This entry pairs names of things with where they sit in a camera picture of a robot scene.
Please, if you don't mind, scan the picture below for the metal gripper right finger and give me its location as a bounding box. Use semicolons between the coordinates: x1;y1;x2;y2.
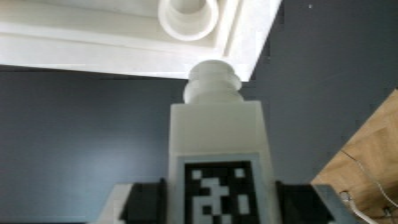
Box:
276;181;360;224

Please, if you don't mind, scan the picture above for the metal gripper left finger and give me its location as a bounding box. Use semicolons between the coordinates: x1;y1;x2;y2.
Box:
88;179;168;224

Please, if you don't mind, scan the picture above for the white leg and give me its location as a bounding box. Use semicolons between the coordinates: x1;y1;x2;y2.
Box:
168;60;283;224

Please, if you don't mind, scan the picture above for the white square tabletop part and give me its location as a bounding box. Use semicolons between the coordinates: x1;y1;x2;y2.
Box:
0;0;283;80

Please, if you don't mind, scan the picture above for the white cable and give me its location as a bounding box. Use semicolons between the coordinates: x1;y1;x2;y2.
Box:
338;149;398;224

